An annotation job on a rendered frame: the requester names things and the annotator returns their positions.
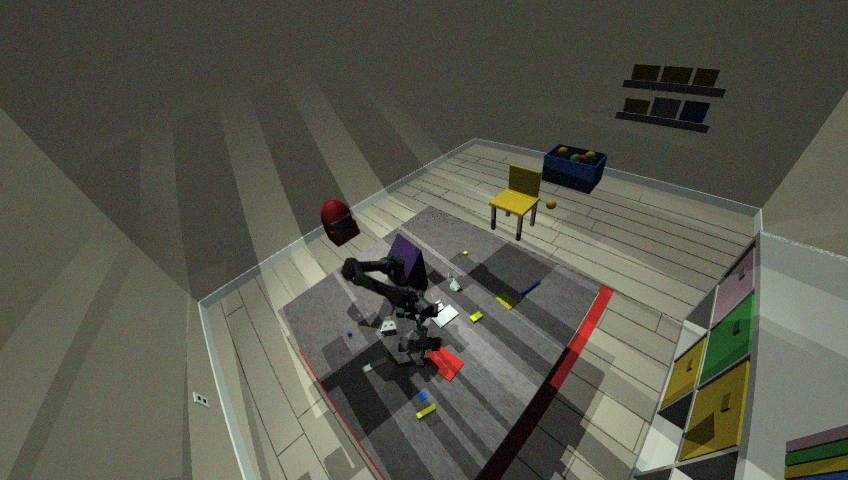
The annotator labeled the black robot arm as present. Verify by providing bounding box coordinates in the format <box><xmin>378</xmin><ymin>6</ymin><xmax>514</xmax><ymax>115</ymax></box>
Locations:
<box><xmin>340</xmin><ymin>254</ymin><xmax>434</xmax><ymax>317</ymax></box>

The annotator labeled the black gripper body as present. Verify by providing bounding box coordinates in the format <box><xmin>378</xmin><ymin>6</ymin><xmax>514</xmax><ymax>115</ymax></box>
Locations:
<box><xmin>395</xmin><ymin>303</ymin><xmax>439</xmax><ymax>318</ymax></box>

